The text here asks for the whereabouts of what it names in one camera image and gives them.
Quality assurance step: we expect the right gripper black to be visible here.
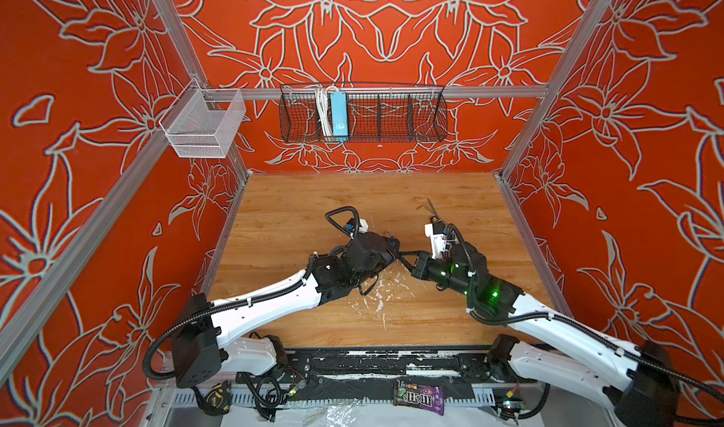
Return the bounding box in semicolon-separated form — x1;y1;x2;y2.
397;250;479;301

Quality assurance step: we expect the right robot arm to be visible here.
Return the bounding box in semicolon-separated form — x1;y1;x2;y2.
406;218;723;426

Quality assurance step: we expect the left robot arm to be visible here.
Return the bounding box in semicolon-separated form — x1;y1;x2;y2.
143;206;400;389

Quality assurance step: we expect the silver hex key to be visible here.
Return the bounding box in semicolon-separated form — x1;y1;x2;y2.
417;203;436;215

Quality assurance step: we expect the light blue box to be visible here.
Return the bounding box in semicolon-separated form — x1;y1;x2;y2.
329;91;349;141

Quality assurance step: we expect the purple candy bag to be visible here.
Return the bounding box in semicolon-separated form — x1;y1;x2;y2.
392;380;445;416

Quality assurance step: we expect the small green circuit board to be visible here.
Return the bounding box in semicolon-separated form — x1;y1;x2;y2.
494;389;524;425

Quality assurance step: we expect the white mesh basket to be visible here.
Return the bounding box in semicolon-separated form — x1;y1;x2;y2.
160;79;247;159

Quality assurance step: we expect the black tape measure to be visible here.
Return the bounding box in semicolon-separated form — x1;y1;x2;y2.
192;381;232;417

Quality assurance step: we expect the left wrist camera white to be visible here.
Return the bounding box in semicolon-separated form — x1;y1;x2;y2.
348;219;369;234

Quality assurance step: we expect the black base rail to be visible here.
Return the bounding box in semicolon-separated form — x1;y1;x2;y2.
236;346;538;402

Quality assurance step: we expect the black wire wall basket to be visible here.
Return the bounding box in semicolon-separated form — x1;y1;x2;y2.
279;82;450;144

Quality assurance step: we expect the white cable bundle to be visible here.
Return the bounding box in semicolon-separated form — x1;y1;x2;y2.
314;86;335;140

